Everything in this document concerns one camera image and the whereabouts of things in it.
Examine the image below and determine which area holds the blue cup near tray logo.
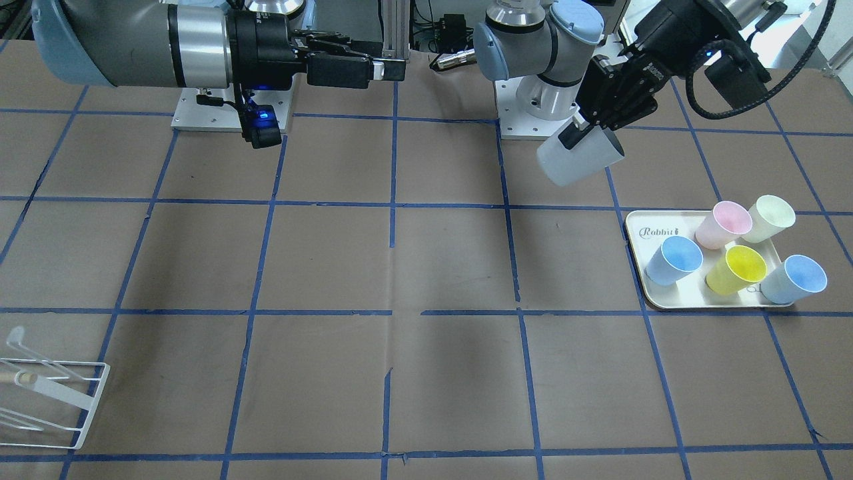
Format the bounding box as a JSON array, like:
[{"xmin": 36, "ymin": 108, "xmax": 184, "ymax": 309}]
[{"xmin": 645, "ymin": 236, "xmax": 704, "ymax": 286}]

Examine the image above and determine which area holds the cream rabbit tray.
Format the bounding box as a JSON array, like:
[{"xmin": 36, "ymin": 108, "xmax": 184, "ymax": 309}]
[{"xmin": 624, "ymin": 210, "xmax": 783, "ymax": 309}]

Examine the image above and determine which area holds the pale green cup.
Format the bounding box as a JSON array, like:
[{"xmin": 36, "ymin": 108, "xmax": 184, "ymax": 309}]
[{"xmin": 742, "ymin": 195, "xmax": 797, "ymax": 243}]

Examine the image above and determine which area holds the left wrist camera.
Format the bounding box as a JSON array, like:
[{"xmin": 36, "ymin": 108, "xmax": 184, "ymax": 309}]
[{"xmin": 704, "ymin": 55, "xmax": 771, "ymax": 109}]

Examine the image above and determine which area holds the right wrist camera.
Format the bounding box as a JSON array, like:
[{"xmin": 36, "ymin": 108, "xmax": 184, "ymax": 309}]
[{"xmin": 238, "ymin": 101, "xmax": 281, "ymax": 149}]

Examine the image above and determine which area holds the yellow cup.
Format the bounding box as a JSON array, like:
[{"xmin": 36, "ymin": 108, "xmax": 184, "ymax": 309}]
[{"xmin": 706, "ymin": 244, "xmax": 768, "ymax": 295}]

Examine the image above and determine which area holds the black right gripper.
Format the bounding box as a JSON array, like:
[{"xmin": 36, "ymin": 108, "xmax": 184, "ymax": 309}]
[{"xmin": 227, "ymin": 10, "xmax": 406, "ymax": 91}]

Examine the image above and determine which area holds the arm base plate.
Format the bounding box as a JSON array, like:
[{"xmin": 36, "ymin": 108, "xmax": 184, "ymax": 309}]
[
  {"xmin": 171, "ymin": 88, "xmax": 293, "ymax": 134},
  {"xmin": 494, "ymin": 75, "xmax": 580, "ymax": 141}
]

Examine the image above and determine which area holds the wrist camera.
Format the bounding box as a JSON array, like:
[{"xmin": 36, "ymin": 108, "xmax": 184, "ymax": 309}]
[
  {"xmin": 704, "ymin": 55, "xmax": 771, "ymax": 109},
  {"xmin": 238, "ymin": 101, "xmax": 281, "ymax": 149}
]

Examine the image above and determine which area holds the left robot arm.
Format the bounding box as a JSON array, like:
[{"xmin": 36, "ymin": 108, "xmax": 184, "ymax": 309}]
[{"xmin": 473, "ymin": 1, "xmax": 741, "ymax": 158}]

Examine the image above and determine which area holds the white wire cup rack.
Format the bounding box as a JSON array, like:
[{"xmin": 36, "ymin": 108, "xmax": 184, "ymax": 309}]
[{"xmin": 1, "ymin": 326, "xmax": 111, "ymax": 450}]

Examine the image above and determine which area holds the white ikea cup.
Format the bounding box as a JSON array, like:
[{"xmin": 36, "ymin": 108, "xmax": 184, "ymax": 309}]
[{"xmin": 536, "ymin": 127, "xmax": 625, "ymax": 187}]

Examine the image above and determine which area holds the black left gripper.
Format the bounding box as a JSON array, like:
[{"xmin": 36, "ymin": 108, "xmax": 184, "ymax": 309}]
[{"xmin": 558, "ymin": 1, "xmax": 734, "ymax": 150}]

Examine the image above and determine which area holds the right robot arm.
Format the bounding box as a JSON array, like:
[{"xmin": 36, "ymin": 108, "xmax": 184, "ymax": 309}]
[{"xmin": 31, "ymin": 1, "xmax": 406, "ymax": 91}]

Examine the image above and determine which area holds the pink cup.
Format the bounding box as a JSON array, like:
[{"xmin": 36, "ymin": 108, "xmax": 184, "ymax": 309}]
[{"xmin": 694, "ymin": 201, "xmax": 753, "ymax": 250}]

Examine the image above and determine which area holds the blue cup at tray edge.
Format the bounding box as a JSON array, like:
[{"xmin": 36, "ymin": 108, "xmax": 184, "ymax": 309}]
[{"xmin": 760, "ymin": 254, "xmax": 828, "ymax": 305}]

